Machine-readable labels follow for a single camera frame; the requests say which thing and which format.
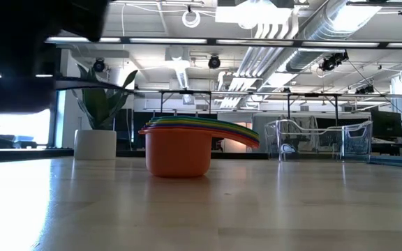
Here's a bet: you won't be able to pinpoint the light blue measuring cup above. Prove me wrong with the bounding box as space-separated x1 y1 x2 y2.
151 115 260 137

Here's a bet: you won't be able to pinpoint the green measuring cup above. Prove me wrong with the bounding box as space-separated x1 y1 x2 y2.
148 117 260 139

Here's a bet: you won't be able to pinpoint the yellow measuring cup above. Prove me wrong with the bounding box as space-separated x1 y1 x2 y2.
146 120 260 142

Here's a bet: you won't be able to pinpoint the orange measuring cup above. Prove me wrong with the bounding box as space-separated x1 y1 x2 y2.
137 125 260 178

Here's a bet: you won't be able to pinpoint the red measuring cup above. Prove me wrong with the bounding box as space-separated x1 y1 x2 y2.
140 124 260 146

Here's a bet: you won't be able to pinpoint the clear plastic basket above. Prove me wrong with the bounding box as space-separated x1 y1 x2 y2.
264 119 373 163

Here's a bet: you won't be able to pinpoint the green snake plant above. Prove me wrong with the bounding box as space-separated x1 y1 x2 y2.
70 63 139 130

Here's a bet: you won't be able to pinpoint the black ceiling spotlight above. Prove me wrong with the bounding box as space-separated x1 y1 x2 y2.
92 57 106 73
207 54 221 70
319 51 349 73

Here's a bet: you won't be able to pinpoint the white plant pot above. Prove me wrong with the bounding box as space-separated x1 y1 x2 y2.
73 129 117 161

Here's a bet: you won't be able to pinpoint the overhead light bar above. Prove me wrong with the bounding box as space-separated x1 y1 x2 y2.
45 36 402 49

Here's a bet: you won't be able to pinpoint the black monitor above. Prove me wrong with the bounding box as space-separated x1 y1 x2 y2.
371 110 402 139

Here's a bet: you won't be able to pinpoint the black aluminium table frame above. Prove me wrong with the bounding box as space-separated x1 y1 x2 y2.
0 146 268 167

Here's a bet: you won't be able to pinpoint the white cable coil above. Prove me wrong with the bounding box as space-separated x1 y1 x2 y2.
181 5 202 29

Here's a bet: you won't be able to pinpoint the silver ventilation duct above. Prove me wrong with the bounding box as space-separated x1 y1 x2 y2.
286 0 373 73

